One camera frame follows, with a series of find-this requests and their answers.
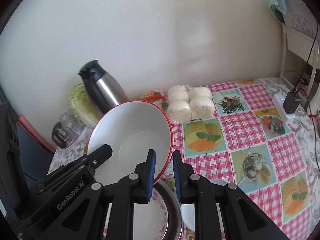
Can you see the napa cabbage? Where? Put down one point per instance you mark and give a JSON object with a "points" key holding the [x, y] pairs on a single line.
{"points": [[82, 107]]}

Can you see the strawberry pattern bowl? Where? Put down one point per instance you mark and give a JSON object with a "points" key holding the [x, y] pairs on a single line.
{"points": [[132, 129]]}

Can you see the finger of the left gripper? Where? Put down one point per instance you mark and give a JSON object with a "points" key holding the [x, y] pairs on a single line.
{"points": [[95, 158], [69, 167]]}

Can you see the clear drinking glass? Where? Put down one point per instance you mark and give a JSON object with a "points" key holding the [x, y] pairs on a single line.
{"points": [[70, 123]]}

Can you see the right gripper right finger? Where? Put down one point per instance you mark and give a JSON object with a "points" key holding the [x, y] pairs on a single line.
{"points": [[221, 209]]}

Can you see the bag of steamed buns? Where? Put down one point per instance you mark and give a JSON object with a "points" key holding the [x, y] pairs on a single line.
{"points": [[187, 103]]}

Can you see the orange snack packet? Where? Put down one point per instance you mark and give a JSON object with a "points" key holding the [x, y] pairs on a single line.
{"points": [[156, 98]]}

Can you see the grey floral tablecloth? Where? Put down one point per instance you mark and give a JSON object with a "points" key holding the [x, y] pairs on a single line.
{"points": [[293, 154]]}

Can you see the white power strip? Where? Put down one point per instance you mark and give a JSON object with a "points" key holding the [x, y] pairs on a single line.
{"points": [[278, 101]]}

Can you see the small glass teapot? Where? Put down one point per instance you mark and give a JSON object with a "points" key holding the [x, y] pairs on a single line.
{"points": [[60, 135]]}

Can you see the stainless steel thermos jug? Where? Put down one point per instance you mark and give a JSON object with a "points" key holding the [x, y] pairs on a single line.
{"points": [[103, 89]]}

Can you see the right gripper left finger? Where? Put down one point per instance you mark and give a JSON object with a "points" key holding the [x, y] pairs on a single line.
{"points": [[85, 209]]}

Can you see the floral rimmed round plate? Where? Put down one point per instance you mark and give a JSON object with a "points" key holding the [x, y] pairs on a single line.
{"points": [[150, 221]]}

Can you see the black power adapter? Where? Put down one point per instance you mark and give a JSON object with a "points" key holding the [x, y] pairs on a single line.
{"points": [[291, 102]]}

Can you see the checked picture tablecloth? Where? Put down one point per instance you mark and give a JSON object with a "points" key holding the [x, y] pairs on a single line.
{"points": [[256, 168]]}

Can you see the white shelf unit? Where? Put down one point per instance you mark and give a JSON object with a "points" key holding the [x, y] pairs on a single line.
{"points": [[301, 37]]}

